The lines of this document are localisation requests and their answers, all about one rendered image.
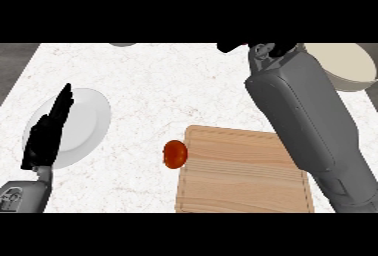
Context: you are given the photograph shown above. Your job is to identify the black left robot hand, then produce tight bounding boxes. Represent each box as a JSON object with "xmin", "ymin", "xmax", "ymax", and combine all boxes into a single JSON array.
[{"xmin": 19, "ymin": 82, "xmax": 77, "ymax": 171}]

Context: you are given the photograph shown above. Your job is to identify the white round plate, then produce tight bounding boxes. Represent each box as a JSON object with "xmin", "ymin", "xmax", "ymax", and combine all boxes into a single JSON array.
[{"xmin": 22, "ymin": 87, "xmax": 114, "ymax": 170}]

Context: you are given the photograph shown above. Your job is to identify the wooden cutting board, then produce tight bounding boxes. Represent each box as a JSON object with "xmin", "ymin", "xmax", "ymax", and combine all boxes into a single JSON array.
[{"xmin": 174, "ymin": 124, "xmax": 316, "ymax": 214}]

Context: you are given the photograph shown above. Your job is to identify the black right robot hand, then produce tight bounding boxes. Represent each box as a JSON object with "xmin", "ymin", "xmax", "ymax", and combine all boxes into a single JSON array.
[{"xmin": 216, "ymin": 42, "xmax": 298, "ymax": 57}]

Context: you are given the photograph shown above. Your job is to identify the beige round bowl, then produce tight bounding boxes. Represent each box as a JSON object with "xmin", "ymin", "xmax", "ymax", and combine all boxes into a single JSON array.
[{"xmin": 301, "ymin": 42, "xmax": 378, "ymax": 93}]

